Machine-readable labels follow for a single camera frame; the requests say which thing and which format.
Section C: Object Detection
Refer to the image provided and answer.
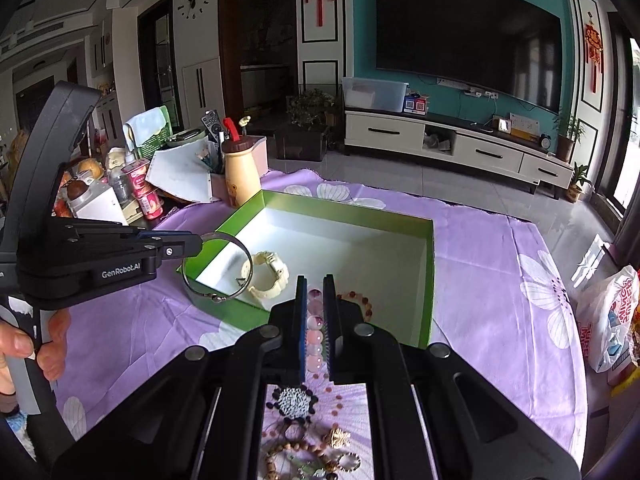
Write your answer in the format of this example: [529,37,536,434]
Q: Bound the tall potted plant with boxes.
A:
[552,111,586,163]

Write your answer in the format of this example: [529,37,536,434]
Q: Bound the black wall clock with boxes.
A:
[177,0,214,20]

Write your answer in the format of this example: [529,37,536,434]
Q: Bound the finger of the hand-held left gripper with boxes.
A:
[150,236,204,274]
[127,229,197,242]

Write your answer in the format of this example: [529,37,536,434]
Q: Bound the clear plastic storage box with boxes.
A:
[341,77,409,114]

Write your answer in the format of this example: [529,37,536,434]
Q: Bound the purple floral tablecloth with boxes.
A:
[50,167,589,480]

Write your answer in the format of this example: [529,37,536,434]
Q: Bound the brown bead bracelet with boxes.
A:
[335,290,376,322]

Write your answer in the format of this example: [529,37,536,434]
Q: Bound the white red plastic bag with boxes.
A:
[575,265,640,374]

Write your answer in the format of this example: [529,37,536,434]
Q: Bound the gold brooch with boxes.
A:
[324,427,352,449]

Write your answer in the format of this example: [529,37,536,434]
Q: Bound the small potted plant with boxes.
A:
[567,162,594,204]

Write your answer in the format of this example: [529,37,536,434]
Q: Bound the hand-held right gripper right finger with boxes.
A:
[322,274,581,480]

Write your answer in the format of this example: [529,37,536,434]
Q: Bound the leafy green plant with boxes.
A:
[286,89,337,129]

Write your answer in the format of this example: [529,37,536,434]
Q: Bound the cream bottle brown lid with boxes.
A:
[221,117,262,209]

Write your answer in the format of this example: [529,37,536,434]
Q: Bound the wooden bead bracelet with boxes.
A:
[262,439,333,480]

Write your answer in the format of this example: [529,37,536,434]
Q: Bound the white appliance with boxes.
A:
[67,180,127,226]

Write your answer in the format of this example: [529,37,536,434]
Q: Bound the person's left hand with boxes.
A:
[0,307,72,397]

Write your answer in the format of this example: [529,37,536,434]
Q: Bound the white television cabinet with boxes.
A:
[344,107,575,196]

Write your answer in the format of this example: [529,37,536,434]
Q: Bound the green and white box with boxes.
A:
[122,106,174,159]

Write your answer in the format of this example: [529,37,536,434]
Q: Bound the white paper sheet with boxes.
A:
[145,140,224,205]

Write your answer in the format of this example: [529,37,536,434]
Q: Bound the green cardboard box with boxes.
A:
[176,190,435,351]

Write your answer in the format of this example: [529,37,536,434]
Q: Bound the pink yogurt cup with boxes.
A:
[128,166,164,220]

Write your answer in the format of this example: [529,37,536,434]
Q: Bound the flat screen television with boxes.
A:
[375,0,564,114]

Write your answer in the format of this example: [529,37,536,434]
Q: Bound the silver bangle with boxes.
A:
[182,232,254,304]

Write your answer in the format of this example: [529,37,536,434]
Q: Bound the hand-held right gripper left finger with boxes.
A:
[52,275,308,480]

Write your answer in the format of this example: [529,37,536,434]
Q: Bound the clear plastic bottle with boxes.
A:
[108,162,134,206]

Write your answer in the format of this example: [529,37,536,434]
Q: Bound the potted plant in planter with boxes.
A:
[276,122,329,162]

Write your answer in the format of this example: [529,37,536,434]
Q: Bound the cream wristwatch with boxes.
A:
[235,251,291,304]

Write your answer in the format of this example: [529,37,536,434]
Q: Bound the black remote control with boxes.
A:
[201,109,221,142]

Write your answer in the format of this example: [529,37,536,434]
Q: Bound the pink bead bracelet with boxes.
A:
[307,287,329,377]

